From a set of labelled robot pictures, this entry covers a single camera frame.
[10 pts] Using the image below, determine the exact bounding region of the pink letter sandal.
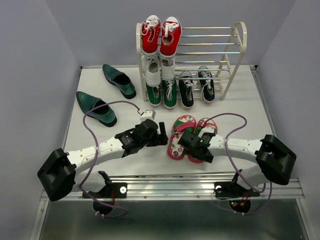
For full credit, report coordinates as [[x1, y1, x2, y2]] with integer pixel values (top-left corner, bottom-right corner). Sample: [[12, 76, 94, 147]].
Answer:
[[167, 114, 196, 161], [187, 117, 218, 164]]

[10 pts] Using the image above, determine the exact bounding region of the black canvas sneaker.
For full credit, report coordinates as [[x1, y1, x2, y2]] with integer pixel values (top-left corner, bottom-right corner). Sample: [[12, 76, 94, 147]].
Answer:
[[198, 66, 215, 104], [178, 71, 194, 109]]

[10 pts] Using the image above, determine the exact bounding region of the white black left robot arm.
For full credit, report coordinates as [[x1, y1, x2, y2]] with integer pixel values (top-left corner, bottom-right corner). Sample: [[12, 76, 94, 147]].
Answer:
[[37, 119, 168, 202]]

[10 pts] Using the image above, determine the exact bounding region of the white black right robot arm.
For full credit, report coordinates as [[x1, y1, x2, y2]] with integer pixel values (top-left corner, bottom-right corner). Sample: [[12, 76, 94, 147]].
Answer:
[[178, 131, 297, 198]]

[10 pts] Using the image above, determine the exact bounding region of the cream metal shoe shelf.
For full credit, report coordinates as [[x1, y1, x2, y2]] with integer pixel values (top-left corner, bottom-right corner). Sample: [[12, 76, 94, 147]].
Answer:
[[135, 21, 248, 103]]

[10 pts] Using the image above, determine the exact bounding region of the green sneaker left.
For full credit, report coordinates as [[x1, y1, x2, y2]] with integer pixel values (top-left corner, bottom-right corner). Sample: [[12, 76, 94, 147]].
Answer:
[[145, 84, 162, 107]]

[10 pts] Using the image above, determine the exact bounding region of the green sneaker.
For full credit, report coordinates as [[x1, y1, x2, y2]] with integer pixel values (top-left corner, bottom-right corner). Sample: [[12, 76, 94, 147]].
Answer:
[[145, 84, 162, 107], [161, 79, 177, 109]]

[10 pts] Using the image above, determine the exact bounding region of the green loafer front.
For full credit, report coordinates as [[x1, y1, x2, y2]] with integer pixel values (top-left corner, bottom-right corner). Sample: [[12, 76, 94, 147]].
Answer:
[[76, 91, 117, 127]]

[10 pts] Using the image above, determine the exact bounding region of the green loafer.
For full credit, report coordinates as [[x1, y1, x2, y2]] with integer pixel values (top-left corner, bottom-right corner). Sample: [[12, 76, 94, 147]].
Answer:
[[76, 91, 117, 127], [102, 64, 137, 100]]

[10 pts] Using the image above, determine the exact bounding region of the green sneaker right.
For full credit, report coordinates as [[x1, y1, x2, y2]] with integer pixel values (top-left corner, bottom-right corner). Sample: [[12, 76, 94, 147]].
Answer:
[[161, 79, 177, 109]]

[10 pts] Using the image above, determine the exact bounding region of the green loafer rear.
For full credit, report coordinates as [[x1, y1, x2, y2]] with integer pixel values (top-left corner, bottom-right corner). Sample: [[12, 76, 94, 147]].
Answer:
[[102, 64, 137, 100]]

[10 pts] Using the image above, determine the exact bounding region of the white sneaker left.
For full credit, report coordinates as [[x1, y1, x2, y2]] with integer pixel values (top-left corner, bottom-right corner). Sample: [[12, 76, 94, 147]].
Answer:
[[142, 56, 161, 87]]

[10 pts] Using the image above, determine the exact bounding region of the white sneaker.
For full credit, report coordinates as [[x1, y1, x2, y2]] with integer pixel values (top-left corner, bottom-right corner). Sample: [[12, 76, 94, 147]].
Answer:
[[160, 57, 176, 81], [142, 56, 161, 87]]

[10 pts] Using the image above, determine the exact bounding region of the white sneaker right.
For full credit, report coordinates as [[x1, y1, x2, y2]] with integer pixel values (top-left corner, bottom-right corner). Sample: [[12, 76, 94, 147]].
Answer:
[[160, 57, 176, 81]]

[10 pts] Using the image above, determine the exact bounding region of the red sneaker left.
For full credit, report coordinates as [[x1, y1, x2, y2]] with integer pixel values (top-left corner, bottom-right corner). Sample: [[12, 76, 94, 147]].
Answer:
[[140, 14, 162, 56]]

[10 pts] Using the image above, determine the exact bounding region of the red sneaker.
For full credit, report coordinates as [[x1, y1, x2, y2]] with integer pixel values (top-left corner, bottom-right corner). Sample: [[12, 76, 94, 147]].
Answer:
[[160, 16, 182, 59], [140, 14, 162, 56]]

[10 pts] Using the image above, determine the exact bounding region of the red sneaker right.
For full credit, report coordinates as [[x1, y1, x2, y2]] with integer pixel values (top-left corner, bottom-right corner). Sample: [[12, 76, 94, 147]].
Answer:
[[160, 16, 182, 59]]

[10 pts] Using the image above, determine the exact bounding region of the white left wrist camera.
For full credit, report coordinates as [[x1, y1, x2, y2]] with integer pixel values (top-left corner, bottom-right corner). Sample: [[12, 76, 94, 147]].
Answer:
[[139, 109, 156, 123]]

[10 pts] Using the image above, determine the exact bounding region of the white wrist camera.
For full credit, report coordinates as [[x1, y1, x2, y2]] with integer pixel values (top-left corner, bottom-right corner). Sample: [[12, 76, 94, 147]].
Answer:
[[139, 109, 156, 123], [198, 126, 216, 138]]

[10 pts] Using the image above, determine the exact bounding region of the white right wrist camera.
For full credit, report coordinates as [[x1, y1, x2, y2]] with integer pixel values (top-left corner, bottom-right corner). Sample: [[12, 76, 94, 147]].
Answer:
[[198, 126, 216, 138]]

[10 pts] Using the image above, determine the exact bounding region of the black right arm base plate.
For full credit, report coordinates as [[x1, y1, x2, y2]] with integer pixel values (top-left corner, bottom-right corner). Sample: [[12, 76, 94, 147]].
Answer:
[[213, 181, 260, 199]]

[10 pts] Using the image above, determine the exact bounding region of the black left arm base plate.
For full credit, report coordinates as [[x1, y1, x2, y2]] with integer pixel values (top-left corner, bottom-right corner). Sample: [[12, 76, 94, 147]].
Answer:
[[81, 182, 128, 199]]

